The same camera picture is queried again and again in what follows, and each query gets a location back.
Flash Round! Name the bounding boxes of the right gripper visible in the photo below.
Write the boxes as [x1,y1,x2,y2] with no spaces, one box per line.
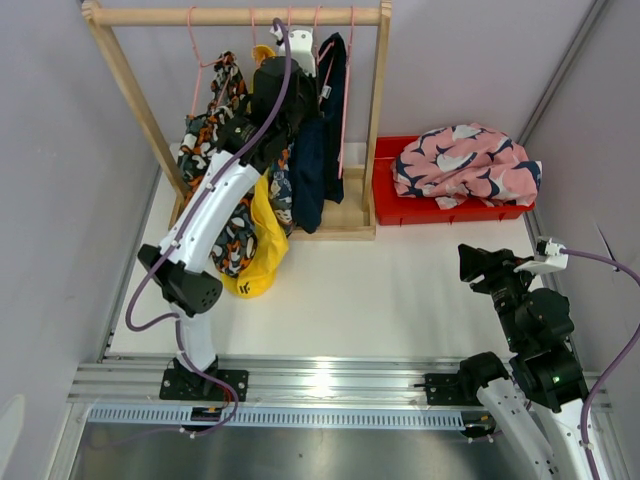
[456,243,537,348]

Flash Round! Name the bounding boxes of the navy blue shorts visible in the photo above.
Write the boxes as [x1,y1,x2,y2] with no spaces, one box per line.
[290,33,346,234]

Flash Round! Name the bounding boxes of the blue orange patterned shorts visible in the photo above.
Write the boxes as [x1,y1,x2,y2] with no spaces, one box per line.
[268,149,294,237]

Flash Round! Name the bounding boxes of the pink whale print shorts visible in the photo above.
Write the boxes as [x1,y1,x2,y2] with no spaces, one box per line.
[390,123,542,210]

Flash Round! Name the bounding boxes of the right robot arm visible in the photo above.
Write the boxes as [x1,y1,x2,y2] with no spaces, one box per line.
[456,238,611,479]

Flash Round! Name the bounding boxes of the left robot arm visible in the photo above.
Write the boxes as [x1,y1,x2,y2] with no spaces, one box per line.
[138,56,317,401]

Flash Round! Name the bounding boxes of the black orange camouflage shorts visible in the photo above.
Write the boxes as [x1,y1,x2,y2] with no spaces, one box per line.
[177,51,257,278]

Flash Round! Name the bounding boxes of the yellow shorts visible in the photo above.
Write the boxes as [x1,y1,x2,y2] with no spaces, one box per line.
[212,51,288,299]

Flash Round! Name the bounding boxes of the red plastic tray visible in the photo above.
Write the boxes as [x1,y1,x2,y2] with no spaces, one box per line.
[372,136,535,226]

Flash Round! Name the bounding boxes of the wooden clothes rack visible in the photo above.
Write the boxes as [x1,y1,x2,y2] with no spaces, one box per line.
[81,1,392,241]

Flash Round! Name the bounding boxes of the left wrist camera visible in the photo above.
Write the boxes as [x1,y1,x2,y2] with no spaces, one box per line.
[270,26,318,79]

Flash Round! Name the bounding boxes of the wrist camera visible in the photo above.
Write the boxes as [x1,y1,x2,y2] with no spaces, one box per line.
[270,26,318,79]
[514,237,569,275]

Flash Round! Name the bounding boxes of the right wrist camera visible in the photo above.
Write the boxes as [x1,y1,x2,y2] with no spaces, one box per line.
[514,237,569,275]

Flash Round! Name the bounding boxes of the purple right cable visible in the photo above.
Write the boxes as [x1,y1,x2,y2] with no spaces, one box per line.
[564,247,640,480]

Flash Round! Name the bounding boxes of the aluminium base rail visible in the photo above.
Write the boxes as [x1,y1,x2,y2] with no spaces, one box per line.
[67,355,460,410]

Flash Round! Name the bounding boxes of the slotted cable duct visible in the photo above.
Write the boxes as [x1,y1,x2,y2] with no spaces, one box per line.
[87,403,488,431]

